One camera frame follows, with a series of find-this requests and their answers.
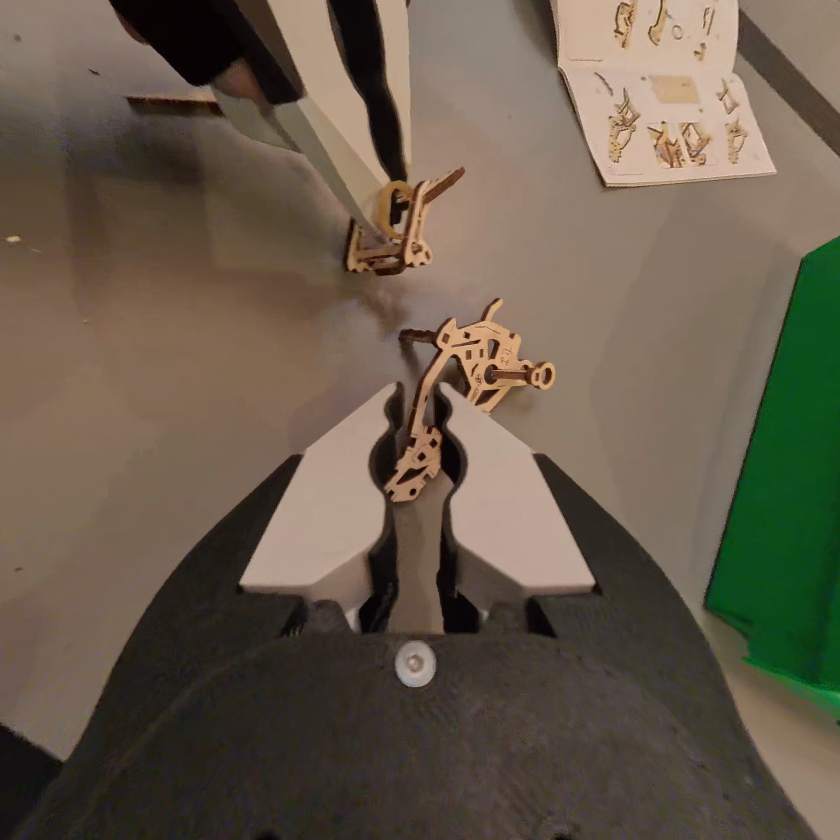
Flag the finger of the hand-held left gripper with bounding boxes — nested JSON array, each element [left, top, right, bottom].
[[328, 0, 412, 182], [217, 0, 390, 231]]

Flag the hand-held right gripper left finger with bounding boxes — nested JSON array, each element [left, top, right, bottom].
[[239, 382, 403, 613]]

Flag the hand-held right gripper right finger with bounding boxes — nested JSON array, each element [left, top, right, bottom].
[[437, 382, 597, 615]]

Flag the wooden model arm piece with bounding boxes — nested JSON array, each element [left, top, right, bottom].
[[383, 298, 556, 504]]

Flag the small wooden puzzle assembly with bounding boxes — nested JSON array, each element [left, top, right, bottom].
[[344, 167, 467, 277]]

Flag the thin wooden strip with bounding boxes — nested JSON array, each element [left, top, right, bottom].
[[125, 95, 223, 118]]

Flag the tan rubber band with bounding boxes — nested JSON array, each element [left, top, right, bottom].
[[378, 180, 416, 241]]

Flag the assembly instruction booklet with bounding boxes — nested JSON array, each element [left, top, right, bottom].
[[551, 0, 778, 190]]

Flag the green box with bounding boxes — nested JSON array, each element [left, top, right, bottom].
[[704, 236, 840, 700]]

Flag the dark cloth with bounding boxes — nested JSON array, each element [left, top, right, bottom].
[[0, 722, 63, 840]]

